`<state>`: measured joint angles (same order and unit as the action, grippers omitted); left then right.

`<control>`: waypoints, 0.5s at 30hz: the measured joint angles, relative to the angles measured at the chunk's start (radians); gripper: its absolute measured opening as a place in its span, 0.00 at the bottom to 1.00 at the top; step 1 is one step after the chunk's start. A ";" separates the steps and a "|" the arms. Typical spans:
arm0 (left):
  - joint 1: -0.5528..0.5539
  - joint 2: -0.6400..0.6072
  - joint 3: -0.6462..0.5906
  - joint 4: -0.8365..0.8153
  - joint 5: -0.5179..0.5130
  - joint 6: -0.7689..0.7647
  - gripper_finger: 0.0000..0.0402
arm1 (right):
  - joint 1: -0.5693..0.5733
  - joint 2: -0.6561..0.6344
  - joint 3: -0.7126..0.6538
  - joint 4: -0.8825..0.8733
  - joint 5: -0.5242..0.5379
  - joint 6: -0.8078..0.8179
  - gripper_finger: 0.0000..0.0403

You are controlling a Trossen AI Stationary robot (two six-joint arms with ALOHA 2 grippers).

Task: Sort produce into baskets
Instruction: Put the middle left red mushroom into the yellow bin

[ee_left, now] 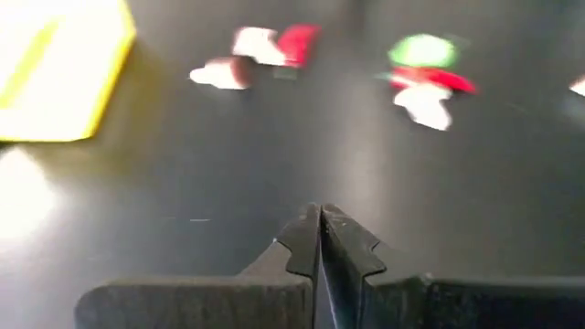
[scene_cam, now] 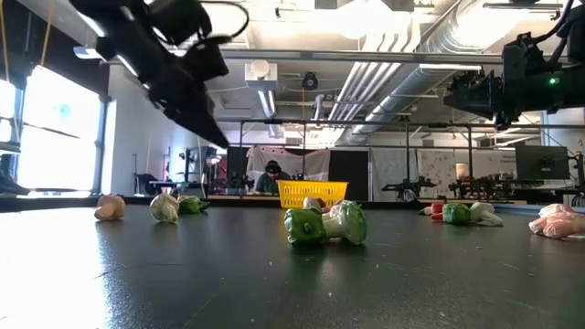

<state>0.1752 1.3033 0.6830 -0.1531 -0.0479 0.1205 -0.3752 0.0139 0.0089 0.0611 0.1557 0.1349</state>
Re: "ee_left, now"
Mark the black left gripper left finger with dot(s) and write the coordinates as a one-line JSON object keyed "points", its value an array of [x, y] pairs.
{"points": [[205, 306]]}

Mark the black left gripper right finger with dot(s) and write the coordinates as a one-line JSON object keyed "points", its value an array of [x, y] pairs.
{"points": [[457, 306]]}

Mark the red toy chili pepper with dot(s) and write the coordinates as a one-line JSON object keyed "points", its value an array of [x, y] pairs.
{"points": [[439, 77]]}

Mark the brown cap toy mushroom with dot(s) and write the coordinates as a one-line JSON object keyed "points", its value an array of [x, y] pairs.
{"points": [[228, 73]]}

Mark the beige cap toy mushroom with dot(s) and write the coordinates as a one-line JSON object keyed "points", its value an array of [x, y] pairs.
{"points": [[579, 87]]}

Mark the green toy pepper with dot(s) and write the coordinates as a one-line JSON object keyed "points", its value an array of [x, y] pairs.
{"points": [[422, 51]]}

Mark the red cap toy mushroom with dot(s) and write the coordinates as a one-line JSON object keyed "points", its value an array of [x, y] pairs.
{"points": [[292, 45]]}

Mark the yellow plastic basket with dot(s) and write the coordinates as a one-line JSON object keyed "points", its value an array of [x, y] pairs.
{"points": [[68, 68]]}

